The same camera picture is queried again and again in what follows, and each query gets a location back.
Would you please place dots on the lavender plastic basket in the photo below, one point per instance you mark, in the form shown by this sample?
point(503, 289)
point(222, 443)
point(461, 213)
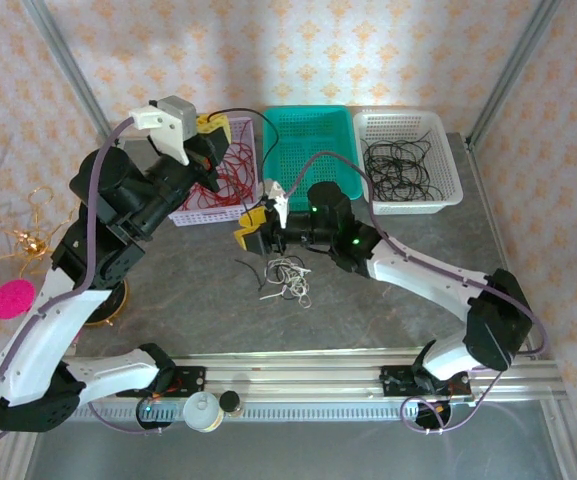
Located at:
point(203, 217)

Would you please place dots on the teal plastic basket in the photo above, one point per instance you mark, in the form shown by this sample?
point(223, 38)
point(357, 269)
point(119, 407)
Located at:
point(318, 130)

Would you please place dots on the black round stand base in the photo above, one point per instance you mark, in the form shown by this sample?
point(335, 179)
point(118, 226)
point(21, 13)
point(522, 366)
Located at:
point(113, 310)

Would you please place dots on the white plastic basket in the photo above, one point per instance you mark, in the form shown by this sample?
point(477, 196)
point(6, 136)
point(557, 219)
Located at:
point(408, 122)

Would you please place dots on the pink fuzzy disc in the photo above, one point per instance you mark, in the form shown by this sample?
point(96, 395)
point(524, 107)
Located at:
point(12, 300)

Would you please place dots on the black bottle cap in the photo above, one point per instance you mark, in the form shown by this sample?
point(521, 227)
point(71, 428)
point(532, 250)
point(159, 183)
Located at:
point(229, 401)

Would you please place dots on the white bottle cap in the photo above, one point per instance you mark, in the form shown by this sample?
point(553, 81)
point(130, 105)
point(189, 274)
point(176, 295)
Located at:
point(202, 411)

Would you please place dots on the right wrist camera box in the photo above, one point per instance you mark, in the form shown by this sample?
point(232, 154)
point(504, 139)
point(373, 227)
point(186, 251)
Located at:
point(278, 200)

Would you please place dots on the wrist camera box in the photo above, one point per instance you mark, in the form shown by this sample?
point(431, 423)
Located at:
point(168, 125)
point(278, 200)

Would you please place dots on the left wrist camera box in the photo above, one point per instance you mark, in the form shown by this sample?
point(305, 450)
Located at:
point(168, 125)

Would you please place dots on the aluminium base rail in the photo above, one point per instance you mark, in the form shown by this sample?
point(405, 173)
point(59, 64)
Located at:
point(293, 372)

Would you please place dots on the aluminium frame post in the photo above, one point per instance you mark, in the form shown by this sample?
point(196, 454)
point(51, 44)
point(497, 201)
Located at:
point(513, 65)
point(68, 65)

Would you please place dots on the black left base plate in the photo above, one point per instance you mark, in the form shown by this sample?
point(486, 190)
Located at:
point(190, 380)

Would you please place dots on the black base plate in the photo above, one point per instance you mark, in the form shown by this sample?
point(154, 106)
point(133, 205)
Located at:
point(393, 380)
point(190, 380)

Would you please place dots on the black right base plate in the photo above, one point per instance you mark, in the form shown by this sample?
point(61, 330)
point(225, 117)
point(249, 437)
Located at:
point(393, 380)

